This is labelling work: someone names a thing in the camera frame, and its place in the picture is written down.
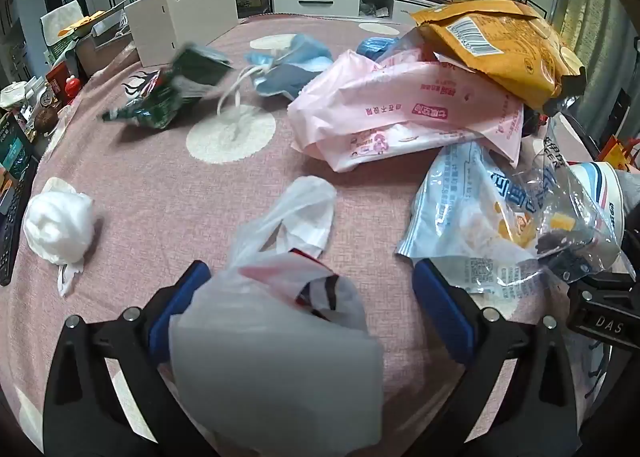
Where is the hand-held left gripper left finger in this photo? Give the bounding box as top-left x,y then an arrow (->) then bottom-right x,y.
42,259 -> 216,457

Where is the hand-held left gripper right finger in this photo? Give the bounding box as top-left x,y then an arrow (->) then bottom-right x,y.
412,257 -> 596,457

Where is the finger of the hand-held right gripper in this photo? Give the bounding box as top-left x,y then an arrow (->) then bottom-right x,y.
537,232 -> 598,284

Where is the clear plastic wrapper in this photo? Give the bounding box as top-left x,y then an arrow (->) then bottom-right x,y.
515,112 -> 636,283

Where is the white plastic bag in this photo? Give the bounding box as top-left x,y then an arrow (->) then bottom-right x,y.
167,176 -> 386,448

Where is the pink plastic bag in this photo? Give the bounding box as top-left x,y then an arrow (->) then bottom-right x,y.
287,44 -> 526,173

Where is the yellow snack bag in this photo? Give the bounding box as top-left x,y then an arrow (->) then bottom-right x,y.
410,0 -> 588,114

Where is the white striped paper cup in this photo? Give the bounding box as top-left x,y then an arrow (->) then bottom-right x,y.
565,161 -> 627,238

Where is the light blue snack bag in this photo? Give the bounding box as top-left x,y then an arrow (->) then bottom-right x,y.
395,140 -> 566,294

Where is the pink dotted tablecloth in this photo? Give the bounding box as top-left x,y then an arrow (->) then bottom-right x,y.
0,12 -> 626,457

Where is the yellow red shopping bag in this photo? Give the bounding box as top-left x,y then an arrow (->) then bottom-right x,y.
597,136 -> 640,172

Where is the white crumpled tissue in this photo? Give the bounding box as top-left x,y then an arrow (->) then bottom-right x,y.
22,177 -> 96,299

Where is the black keyboard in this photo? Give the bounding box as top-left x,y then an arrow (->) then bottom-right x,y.
0,157 -> 41,288

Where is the green snack packet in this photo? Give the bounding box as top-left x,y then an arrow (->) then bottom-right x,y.
102,42 -> 234,130

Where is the patterned curtain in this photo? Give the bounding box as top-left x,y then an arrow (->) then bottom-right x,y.
550,0 -> 640,88

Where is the cardboard box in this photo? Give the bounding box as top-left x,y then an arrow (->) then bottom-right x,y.
75,20 -> 137,79

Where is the blue crumpled plastic bag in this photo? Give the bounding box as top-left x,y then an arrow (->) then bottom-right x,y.
357,36 -> 401,59

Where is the blue face mask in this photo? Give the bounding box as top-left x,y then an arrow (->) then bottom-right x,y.
217,34 -> 333,114

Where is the white storage box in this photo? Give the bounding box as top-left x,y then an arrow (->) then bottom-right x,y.
124,0 -> 240,68

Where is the white tv cabinet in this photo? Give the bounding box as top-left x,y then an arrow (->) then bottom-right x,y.
270,0 -> 451,27

